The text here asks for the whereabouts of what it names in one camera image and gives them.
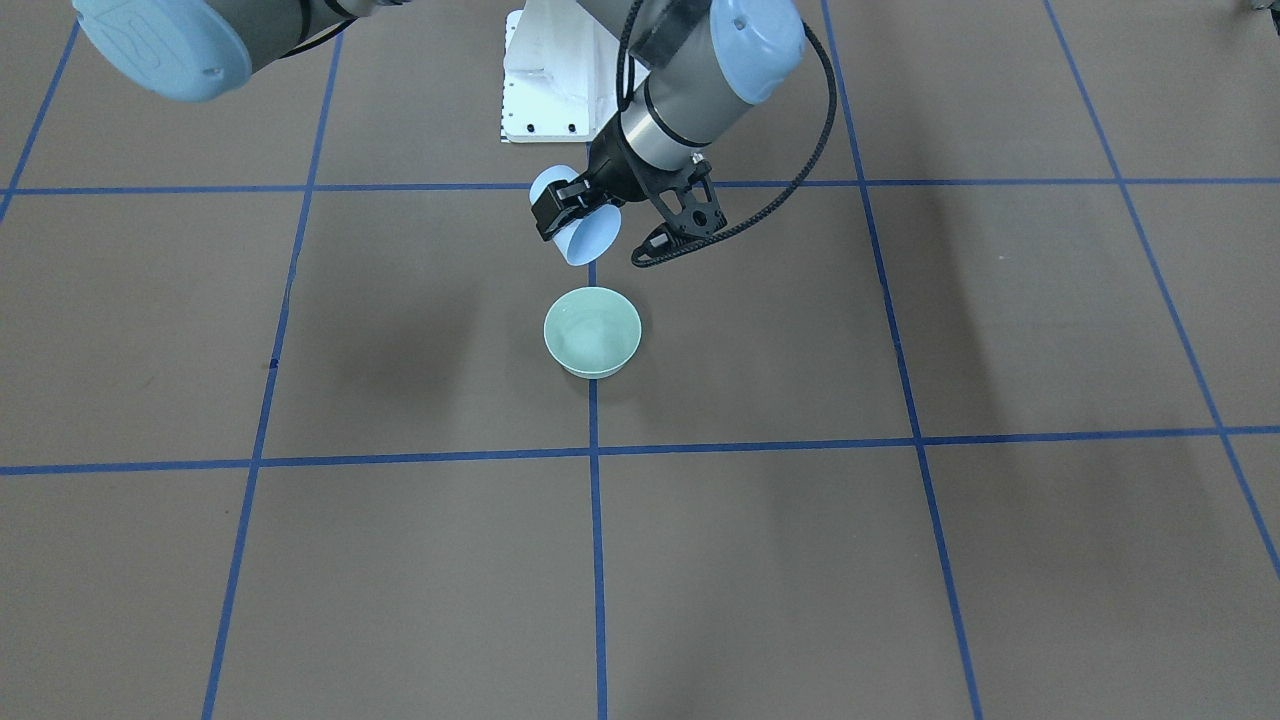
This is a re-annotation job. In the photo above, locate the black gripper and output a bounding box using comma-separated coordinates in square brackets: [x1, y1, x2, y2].
[531, 120, 716, 242]

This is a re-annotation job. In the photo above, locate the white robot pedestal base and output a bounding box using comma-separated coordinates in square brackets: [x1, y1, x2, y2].
[500, 1, 617, 143]

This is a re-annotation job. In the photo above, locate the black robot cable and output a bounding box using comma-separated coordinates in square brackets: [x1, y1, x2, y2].
[614, 0, 838, 266]

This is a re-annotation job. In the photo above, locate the brown paper table mat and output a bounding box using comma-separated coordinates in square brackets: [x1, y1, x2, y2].
[3, 1, 1277, 719]

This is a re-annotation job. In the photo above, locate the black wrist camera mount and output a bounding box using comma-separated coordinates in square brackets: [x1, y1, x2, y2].
[631, 159, 727, 268]

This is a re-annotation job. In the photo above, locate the light blue plastic cup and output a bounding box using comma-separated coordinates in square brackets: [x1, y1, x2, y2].
[529, 165, 622, 266]

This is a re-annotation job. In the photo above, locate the mint green bowl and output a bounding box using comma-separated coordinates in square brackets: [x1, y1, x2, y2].
[541, 287, 643, 380]

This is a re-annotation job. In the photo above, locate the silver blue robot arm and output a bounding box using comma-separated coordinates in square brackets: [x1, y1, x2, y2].
[72, 1, 812, 266]

